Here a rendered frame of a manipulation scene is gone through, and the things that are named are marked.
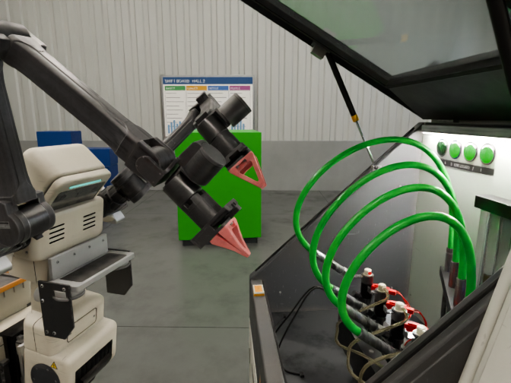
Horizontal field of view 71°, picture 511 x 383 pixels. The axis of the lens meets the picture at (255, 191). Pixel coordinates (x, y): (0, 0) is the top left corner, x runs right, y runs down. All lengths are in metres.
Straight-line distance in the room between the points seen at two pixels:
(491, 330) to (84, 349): 1.05
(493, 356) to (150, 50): 7.37
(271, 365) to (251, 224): 3.42
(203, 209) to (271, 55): 6.72
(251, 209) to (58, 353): 3.17
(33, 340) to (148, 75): 6.68
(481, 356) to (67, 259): 0.97
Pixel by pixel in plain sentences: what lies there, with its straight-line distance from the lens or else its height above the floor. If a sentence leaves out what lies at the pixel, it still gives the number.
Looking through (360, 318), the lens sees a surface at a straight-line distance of 0.75.
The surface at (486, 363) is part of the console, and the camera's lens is 0.60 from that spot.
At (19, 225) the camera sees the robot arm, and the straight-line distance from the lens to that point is 0.90.
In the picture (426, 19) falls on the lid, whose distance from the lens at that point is 0.77.
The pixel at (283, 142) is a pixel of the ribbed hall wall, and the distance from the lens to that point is 7.22.
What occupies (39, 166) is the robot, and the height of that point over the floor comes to 1.34.
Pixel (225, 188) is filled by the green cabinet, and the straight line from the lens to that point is 4.07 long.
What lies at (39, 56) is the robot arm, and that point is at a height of 1.57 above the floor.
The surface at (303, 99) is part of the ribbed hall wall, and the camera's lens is 7.26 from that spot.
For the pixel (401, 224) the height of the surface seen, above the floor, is 1.30.
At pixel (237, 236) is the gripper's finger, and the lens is 0.71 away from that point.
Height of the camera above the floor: 1.47
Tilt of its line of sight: 12 degrees down
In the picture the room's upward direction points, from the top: straight up
